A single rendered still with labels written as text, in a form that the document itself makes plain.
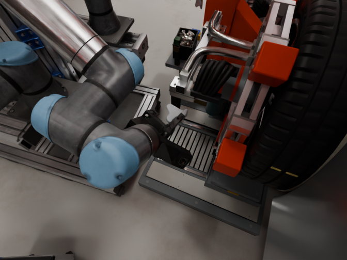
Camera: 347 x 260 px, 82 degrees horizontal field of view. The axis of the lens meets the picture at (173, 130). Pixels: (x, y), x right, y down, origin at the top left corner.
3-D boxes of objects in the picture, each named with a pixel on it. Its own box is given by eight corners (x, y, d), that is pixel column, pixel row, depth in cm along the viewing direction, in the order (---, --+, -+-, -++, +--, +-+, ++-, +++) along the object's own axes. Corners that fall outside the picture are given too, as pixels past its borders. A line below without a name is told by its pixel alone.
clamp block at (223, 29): (221, 43, 83) (224, 31, 78) (201, 38, 85) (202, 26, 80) (224, 36, 85) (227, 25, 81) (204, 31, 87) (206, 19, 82)
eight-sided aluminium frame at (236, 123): (222, 175, 88) (279, 93, 41) (208, 169, 89) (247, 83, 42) (248, 88, 113) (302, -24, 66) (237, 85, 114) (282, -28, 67)
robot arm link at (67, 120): (81, 96, 42) (125, 120, 40) (40, 137, 37) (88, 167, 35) (67, 69, 35) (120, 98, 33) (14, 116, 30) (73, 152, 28)
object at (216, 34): (253, 57, 67) (266, 27, 58) (199, 42, 71) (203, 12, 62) (263, 27, 75) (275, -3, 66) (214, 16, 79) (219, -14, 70)
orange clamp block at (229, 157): (241, 153, 67) (234, 178, 63) (218, 145, 69) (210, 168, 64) (248, 145, 61) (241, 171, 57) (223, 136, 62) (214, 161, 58)
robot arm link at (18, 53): (58, 75, 71) (35, 42, 60) (28, 101, 65) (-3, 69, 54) (34, 64, 74) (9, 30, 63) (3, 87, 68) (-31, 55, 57)
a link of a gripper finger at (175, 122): (183, 109, 52) (163, 128, 47) (187, 113, 52) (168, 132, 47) (176, 118, 56) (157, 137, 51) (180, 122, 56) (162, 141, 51)
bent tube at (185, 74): (240, 99, 58) (252, 71, 49) (178, 80, 62) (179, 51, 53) (252, 61, 66) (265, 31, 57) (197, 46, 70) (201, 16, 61)
